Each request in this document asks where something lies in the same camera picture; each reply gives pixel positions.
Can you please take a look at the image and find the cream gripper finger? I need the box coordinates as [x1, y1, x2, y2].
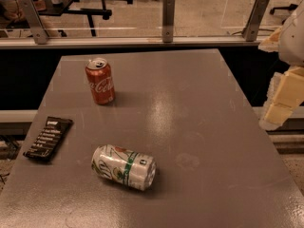
[258, 28, 282, 52]
[259, 66, 304, 131]

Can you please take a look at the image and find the white green 7up can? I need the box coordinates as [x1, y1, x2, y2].
[91, 144, 157, 191]

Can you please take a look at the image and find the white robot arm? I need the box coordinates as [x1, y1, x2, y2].
[258, 1, 304, 131]

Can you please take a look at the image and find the red Coca-Cola can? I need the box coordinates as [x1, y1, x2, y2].
[85, 58, 115, 105]

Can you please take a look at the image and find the black background table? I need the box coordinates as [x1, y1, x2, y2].
[6, 0, 141, 38]

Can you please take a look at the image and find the right metal barrier post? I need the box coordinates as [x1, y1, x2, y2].
[241, 0, 270, 42]

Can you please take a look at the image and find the metal barrier post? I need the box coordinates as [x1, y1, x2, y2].
[161, 0, 175, 43]
[18, 0, 48, 45]
[241, 0, 270, 42]

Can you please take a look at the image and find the metal barrier rail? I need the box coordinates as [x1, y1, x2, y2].
[0, 35, 266, 49]

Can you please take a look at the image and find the middle metal barrier post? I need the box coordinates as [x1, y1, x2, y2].
[161, 0, 175, 43]

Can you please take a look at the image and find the left metal barrier post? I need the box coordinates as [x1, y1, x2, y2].
[18, 0, 48, 45]

